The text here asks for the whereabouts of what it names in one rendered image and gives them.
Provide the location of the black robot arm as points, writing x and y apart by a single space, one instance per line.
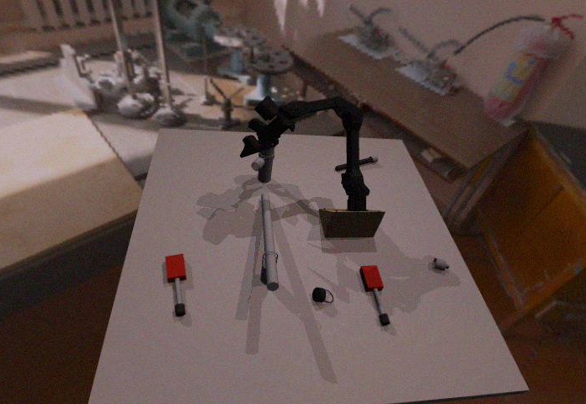
352 117

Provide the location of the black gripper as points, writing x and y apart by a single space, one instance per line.
264 142

